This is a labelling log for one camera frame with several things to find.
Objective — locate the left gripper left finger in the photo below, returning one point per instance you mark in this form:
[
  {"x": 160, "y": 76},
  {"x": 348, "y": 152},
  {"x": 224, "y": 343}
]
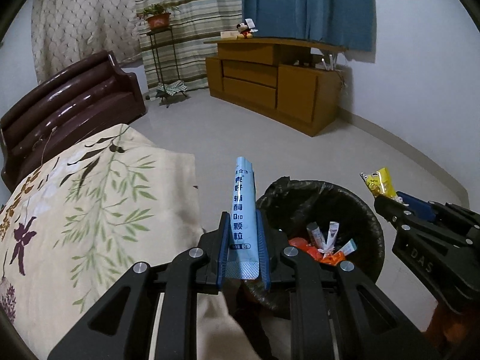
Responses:
[{"x": 151, "y": 312}]

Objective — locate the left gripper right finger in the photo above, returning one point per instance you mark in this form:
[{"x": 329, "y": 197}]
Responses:
[{"x": 336, "y": 312}]

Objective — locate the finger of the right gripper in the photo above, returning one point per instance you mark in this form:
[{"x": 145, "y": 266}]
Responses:
[
  {"x": 453, "y": 217},
  {"x": 400, "y": 216}
]

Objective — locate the yellow snack wrapper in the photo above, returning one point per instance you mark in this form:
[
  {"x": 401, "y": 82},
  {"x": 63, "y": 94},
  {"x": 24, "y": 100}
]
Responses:
[{"x": 379, "y": 183}]

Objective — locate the orange plastic bag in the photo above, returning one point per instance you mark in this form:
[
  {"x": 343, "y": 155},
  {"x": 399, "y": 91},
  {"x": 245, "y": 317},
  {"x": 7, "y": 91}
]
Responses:
[{"x": 332, "y": 259}]

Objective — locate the white teal small tube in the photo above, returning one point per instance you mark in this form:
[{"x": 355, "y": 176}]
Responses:
[{"x": 349, "y": 248}]

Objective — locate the blue medicine sachet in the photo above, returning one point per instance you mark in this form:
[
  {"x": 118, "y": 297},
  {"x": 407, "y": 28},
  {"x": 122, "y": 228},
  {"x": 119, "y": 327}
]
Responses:
[{"x": 243, "y": 261}]

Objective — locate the black lined trash bin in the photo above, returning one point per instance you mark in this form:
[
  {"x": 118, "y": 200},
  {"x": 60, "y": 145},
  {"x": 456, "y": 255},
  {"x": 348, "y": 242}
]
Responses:
[{"x": 289, "y": 207}]

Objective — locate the floral beige tablecloth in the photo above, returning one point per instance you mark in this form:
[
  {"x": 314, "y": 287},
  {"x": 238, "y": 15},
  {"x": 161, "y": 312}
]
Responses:
[{"x": 78, "y": 222}]

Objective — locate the wooden TV cabinet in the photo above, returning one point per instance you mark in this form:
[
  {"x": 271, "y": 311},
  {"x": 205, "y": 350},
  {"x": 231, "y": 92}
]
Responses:
[{"x": 293, "y": 82}]

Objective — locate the blue curtain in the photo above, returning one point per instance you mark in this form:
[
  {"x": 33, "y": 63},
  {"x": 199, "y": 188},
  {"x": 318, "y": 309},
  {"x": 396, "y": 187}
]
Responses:
[{"x": 342, "y": 23}]

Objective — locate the dark brown leather sofa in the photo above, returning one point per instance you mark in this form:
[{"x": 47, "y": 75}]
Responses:
[{"x": 85, "y": 98}]

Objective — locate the Mickey Mouse plush toy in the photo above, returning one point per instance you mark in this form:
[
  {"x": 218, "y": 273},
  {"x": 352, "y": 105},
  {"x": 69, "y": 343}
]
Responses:
[{"x": 244, "y": 31}]

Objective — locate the striped cloth on stand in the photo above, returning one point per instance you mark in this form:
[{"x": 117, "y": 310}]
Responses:
[{"x": 165, "y": 90}]

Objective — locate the small box on cabinet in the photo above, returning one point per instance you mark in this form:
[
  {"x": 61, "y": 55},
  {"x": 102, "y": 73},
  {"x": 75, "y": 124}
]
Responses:
[{"x": 229, "y": 35}]

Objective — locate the striped curtain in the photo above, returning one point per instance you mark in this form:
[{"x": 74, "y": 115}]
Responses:
[{"x": 195, "y": 26}]

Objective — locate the black metal plant stand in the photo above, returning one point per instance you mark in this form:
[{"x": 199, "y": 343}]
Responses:
[{"x": 160, "y": 66}]

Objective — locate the potted green plant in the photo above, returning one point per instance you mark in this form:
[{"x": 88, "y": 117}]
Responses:
[{"x": 157, "y": 15}]

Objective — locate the beige patterned curtain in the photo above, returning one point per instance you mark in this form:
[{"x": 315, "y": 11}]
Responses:
[{"x": 67, "y": 31}]

